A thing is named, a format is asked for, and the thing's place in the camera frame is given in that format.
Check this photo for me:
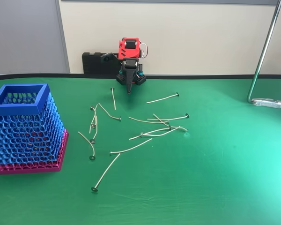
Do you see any clear plastic clamp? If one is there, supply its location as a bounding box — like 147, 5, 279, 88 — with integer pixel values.
252, 97, 281, 109

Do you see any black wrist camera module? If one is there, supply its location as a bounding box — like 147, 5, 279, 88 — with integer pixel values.
100, 52, 119, 63

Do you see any green table cloth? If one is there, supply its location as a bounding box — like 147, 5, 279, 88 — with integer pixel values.
0, 73, 281, 225

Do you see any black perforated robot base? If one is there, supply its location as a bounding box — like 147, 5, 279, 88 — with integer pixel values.
116, 70, 148, 87

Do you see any black plastic tool case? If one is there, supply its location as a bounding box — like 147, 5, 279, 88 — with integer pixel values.
81, 52, 119, 75

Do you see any blue and pink lattice basket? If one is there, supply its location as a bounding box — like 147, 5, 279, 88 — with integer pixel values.
0, 83, 70, 176

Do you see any chrome metal stand pole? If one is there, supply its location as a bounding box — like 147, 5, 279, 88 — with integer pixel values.
247, 0, 281, 104

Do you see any red white servo cable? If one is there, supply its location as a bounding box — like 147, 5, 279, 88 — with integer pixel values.
140, 43, 149, 59

